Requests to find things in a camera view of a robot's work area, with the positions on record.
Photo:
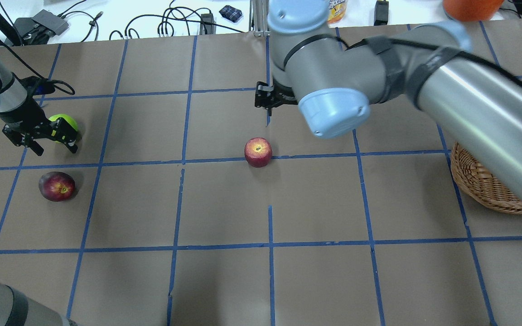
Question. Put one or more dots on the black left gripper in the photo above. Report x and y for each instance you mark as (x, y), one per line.
(24, 117)

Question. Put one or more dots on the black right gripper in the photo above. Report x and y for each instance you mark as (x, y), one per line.
(281, 96)

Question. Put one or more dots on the red yellow apple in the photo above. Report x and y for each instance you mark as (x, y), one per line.
(258, 152)

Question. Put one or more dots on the dark red apple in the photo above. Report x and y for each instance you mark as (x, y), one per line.
(57, 186)

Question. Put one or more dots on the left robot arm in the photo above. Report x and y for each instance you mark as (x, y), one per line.
(16, 309)

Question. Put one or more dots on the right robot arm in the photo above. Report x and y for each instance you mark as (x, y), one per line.
(474, 100)

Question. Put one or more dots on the wicker basket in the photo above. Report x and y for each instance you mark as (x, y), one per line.
(476, 181)

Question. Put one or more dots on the green apple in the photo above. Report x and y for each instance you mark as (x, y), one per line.
(66, 128)

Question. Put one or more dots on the black power adapter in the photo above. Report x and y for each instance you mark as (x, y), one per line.
(381, 12)
(207, 24)

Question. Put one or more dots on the dark blue checkered pouch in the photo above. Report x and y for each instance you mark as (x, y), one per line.
(231, 13)

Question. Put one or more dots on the orange juice bottle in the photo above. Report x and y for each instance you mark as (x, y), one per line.
(336, 11)

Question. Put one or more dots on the orange round object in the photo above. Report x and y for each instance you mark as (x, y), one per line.
(471, 10)

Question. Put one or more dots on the aluminium frame post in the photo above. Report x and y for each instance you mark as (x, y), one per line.
(258, 16)

